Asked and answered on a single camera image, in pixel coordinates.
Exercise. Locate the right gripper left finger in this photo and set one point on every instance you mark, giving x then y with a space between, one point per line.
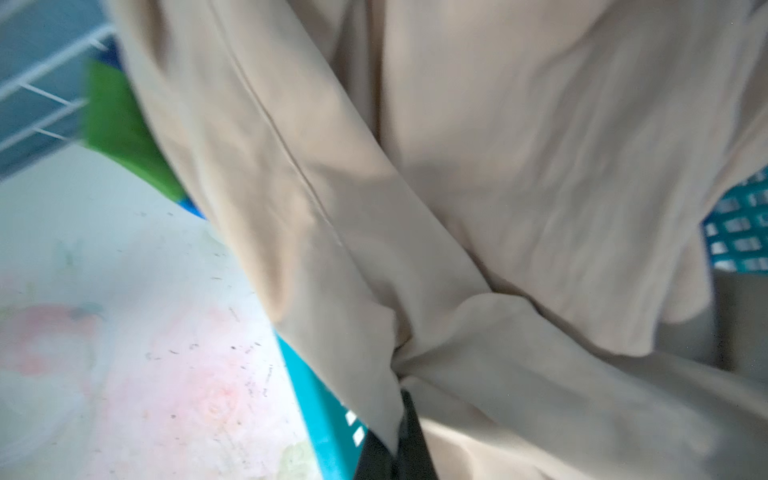
375 461

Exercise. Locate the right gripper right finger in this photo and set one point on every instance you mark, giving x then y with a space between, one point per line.
413 460

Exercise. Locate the beige shorts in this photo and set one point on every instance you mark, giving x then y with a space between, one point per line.
667 97

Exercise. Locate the teal plastic basket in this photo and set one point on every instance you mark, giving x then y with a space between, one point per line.
318 408

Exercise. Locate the multicolour cloth in basket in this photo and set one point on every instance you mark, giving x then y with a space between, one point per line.
114 126

